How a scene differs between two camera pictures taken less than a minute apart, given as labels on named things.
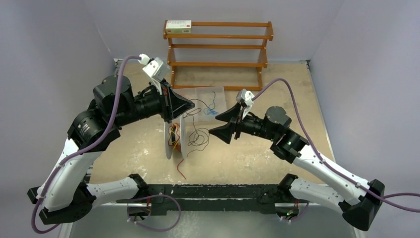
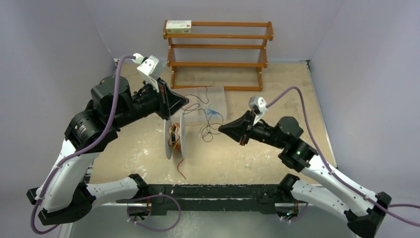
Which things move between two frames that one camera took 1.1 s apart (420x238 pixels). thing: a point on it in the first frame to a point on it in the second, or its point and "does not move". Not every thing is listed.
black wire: [199, 142] to [214, 119]
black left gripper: [178, 104] does not move
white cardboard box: [181, 26] does not move
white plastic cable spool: [176, 137] does not move
